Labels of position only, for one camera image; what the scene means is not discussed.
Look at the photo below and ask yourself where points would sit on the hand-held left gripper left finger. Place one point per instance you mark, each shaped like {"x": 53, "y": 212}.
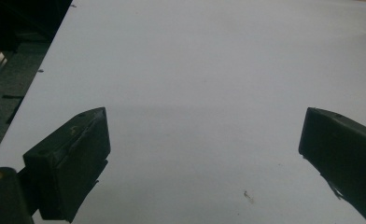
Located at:
{"x": 69, "y": 161}

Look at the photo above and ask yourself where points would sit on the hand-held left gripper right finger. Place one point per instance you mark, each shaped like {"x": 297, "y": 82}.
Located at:
{"x": 346, "y": 155}

